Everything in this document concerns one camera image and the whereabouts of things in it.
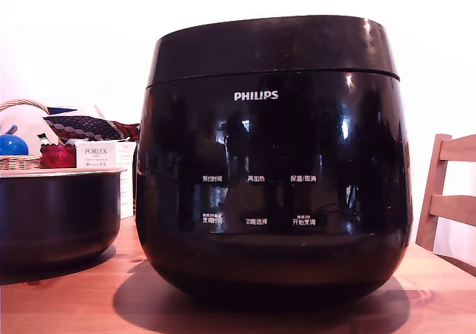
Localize woven wicker basket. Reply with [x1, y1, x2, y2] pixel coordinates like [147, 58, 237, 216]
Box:
[0, 98, 62, 171]

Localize blue ball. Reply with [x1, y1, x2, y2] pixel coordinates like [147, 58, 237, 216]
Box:
[0, 133, 30, 157]

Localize black Philips rice cooker body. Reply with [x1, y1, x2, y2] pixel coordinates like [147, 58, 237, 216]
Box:
[134, 69, 414, 306]

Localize red glass jar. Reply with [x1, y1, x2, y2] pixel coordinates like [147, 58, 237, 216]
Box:
[39, 143, 77, 170]

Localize red patterned cloth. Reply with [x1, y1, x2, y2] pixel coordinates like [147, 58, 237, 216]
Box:
[109, 119, 141, 142]

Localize white cloth bag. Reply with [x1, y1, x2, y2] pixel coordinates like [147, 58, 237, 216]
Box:
[0, 105, 60, 146]

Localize white Porlex box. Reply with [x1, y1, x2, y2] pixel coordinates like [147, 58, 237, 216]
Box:
[74, 139, 138, 220]

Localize wooden chair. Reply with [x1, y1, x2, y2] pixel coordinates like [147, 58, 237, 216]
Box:
[415, 132, 476, 272]

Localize dark dotted cloth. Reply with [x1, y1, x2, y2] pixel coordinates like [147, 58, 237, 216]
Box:
[43, 115, 123, 142]

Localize black rice cooker lid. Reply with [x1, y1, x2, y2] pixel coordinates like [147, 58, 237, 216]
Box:
[146, 14, 402, 89]

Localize black inner cooking pot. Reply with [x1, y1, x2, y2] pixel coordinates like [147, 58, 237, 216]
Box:
[0, 167, 128, 272]

